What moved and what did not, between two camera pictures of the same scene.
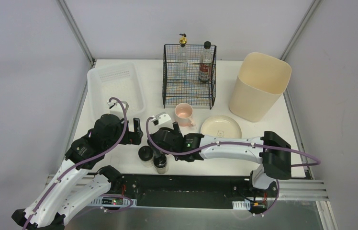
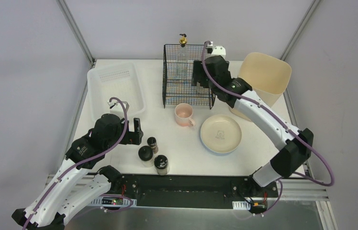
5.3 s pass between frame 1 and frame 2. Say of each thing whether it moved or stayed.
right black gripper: moved
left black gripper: stayed
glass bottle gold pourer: stayed
